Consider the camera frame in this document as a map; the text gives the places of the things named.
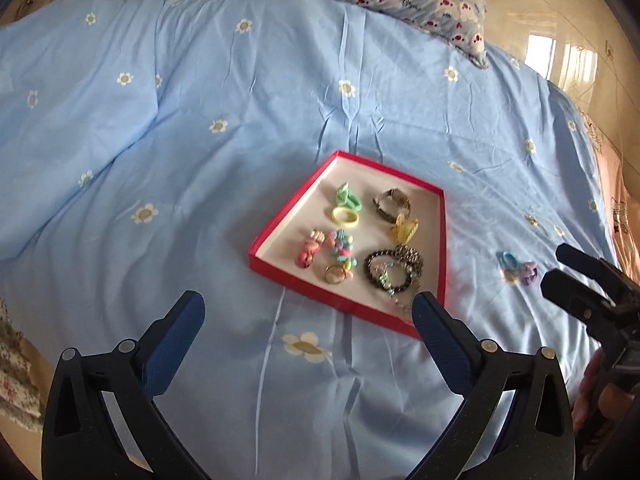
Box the person's right hand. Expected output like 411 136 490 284
572 348 634 432

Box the floral fabric at left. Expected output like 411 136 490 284
0 301 43 432

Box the yellow claw hair clip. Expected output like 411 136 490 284
390 214 420 245

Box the red white-lined tray box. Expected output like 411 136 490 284
248 151 448 339

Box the green hair clip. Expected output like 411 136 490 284
334 182 362 212

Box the pink charm hair clip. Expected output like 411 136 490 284
296 230 326 269

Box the light blue floral bedsheet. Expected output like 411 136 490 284
1 0 614 479

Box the blue yellow hair tie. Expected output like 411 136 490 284
497 250 522 285

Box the dark chain bracelet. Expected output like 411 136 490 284
392 242 426 278

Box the pastel charm bracelet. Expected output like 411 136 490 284
373 258 422 313

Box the black bead bracelet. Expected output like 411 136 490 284
363 249 403 290

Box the colourful bead bracelet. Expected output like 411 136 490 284
325 227 359 269

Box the round gold-rim ring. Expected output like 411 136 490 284
323 263 356 285

